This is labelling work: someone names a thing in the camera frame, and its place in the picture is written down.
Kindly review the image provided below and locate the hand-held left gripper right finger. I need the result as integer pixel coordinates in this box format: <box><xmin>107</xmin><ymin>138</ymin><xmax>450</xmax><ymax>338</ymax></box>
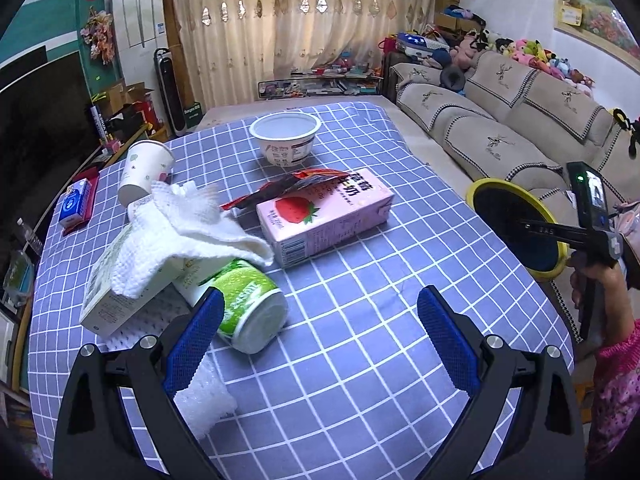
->
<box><xmin>416</xmin><ymin>285</ymin><xmax>587</xmax><ymax>480</ymax></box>

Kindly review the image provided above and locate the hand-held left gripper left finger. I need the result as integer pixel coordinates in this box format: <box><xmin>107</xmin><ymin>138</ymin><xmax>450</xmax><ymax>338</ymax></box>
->
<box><xmin>52</xmin><ymin>287</ymin><xmax>226</xmax><ymax>480</ymax></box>

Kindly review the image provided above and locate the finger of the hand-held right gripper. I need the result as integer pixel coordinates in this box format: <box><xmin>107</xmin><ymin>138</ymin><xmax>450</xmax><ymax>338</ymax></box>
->
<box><xmin>520</xmin><ymin>217</ymin><xmax>581</xmax><ymax>243</ymax></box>

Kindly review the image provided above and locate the black bin with yellow rim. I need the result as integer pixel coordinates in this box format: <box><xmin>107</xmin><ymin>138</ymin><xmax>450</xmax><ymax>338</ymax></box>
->
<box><xmin>466</xmin><ymin>178</ymin><xmax>570</xmax><ymax>281</ymax></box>

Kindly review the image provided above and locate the white foam net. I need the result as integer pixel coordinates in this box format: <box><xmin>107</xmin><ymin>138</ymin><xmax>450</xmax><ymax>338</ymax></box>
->
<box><xmin>102</xmin><ymin>302</ymin><xmax>237</xmax><ymax>442</ymax></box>
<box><xmin>111</xmin><ymin>182</ymin><xmax>275</xmax><ymax>297</ymax></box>

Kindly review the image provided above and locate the green white can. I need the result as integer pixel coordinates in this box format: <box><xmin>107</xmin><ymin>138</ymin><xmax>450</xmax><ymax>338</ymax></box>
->
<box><xmin>216</xmin><ymin>259</ymin><xmax>289</xmax><ymax>354</ymax></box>

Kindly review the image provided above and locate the white green carton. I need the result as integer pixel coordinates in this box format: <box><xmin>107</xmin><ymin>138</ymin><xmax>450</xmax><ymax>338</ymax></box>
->
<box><xmin>79</xmin><ymin>222</ymin><xmax>236</xmax><ymax>337</ymax></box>

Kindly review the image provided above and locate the red snack wrapper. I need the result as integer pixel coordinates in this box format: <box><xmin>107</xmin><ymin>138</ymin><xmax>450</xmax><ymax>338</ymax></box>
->
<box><xmin>220</xmin><ymin>167</ymin><xmax>347</xmax><ymax>211</ymax></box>

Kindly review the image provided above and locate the pink strawberry milk carton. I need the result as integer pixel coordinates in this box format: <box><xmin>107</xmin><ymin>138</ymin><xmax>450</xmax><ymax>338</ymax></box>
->
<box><xmin>256</xmin><ymin>168</ymin><xmax>395</xmax><ymax>268</ymax></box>

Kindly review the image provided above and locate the person's right forearm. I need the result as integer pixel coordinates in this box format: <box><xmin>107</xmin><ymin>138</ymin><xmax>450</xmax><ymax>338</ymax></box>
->
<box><xmin>584</xmin><ymin>280</ymin><xmax>640</xmax><ymax>467</ymax></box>

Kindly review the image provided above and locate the person's right hand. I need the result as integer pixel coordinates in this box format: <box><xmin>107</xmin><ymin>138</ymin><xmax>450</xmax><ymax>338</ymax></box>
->
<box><xmin>570</xmin><ymin>250</ymin><xmax>624</xmax><ymax>312</ymax></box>

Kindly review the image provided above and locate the black yellow plush toy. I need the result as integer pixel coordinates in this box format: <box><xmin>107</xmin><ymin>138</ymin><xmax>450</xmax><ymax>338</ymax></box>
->
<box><xmin>607</xmin><ymin>107</ymin><xmax>640</xmax><ymax>155</ymax></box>

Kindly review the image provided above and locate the blue checked tablecloth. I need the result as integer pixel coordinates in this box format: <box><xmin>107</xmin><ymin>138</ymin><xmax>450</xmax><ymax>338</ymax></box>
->
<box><xmin>27</xmin><ymin>101</ymin><xmax>576</xmax><ymax>480</ymax></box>

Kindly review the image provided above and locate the beige sofa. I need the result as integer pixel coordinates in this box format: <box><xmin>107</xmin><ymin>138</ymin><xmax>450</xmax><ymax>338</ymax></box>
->
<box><xmin>385</xmin><ymin>50</ymin><xmax>640</xmax><ymax>311</ymax></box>

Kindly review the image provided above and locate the pile of plush toys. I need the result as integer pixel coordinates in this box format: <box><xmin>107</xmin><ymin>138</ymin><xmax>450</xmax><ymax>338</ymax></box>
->
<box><xmin>447</xmin><ymin>5</ymin><xmax>597</xmax><ymax>98</ymax></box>

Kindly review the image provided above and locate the red pouch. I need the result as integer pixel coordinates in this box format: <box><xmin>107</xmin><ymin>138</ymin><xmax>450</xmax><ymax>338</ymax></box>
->
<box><xmin>62</xmin><ymin>172</ymin><xmax>101</xmax><ymax>235</ymax></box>

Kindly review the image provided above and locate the white paper cup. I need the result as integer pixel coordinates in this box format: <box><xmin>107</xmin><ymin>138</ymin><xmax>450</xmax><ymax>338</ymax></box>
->
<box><xmin>117</xmin><ymin>141</ymin><xmax>175</xmax><ymax>208</ymax></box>

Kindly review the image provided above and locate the grey round cushion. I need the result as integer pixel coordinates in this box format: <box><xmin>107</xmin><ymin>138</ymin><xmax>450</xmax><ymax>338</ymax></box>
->
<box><xmin>440</xmin><ymin>65</ymin><xmax>467</xmax><ymax>94</ymax></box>

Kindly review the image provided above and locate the framed flower painting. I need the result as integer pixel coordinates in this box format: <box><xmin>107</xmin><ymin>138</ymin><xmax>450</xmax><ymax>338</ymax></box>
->
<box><xmin>552</xmin><ymin>0</ymin><xmax>640</xmax><ymax>61</ymax></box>

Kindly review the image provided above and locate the blue tissue pack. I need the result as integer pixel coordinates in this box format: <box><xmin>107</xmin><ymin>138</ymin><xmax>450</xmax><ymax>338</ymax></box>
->
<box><xmin>59</xmin><ymin>178</ymin><xmax>93</xmax><ymax>226</ymax></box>

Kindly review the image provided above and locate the clear water bottle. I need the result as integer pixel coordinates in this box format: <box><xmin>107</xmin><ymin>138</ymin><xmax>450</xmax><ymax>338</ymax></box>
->
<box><xmin>15</xmin><ymin>217</ymin><xmax>47</xmax><ymax>257</ymax></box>

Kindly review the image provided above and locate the green white small box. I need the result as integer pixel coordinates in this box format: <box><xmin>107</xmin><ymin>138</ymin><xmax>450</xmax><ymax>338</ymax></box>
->
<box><xmin>182</xmin><ymin>102</ymin><xmax>203</xmax><ymax>133</ymax></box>

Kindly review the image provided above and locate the blue white star bag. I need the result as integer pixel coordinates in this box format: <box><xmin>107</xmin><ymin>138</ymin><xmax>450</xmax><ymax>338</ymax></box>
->
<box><xmin>395</xmin><ymin>32</ymin><xmax>451</xmax><ymax>59</ymax></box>

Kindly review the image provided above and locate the red box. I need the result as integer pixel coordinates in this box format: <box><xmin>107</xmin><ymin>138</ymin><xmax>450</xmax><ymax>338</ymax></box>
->
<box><xmin>135</xmin><ymin>100</ymin><xmax>162</xmax><ymax>132</ymax></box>

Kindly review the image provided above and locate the stack of cardboard boxes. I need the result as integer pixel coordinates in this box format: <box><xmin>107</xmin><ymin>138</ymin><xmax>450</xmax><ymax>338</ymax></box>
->
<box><xmin>432</xmin><ymin>0</ymin><xmax>462</xmax><ymax>31</ymax></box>

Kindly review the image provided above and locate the black tower fan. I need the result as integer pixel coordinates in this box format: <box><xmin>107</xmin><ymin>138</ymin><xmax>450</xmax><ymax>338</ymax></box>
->
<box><xmin>153</xmin><ymin>47</ymin><xmax>188</xmax><ymax>137</ymax></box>

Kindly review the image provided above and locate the open cardboard box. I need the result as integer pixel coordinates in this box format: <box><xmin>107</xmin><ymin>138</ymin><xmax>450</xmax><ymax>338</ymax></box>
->
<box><xmin>107</xmin><ymin>82</ymin><xmax>157</xmax><ymax>108</ymax></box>

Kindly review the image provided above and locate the black television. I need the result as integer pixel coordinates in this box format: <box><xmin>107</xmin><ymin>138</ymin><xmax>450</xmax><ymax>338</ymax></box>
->
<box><xmin>0</xmin><ymin>45</ymin><xmax>108</xmax><ymax>271</ymax></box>

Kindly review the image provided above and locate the cluttered low glass table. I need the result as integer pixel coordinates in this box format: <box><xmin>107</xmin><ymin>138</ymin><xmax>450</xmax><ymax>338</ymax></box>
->
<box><xmin>257</xmin><ymin>65</ymin><xmax>385</xmax><ymax>101</ymax></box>

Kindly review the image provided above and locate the beige curtain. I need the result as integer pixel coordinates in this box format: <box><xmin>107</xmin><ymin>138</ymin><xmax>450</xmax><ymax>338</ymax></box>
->
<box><xmin>162</xmin><ymin>0</ymin><xmax>441</xmax><ymax>106</ymax></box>

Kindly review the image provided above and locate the hanging flower decoration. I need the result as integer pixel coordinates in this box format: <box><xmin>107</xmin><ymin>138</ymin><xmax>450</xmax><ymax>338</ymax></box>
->
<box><xmin>80</xmin><ymin>7</ymin><xmax>117</xmax><ymax>66</ymax></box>

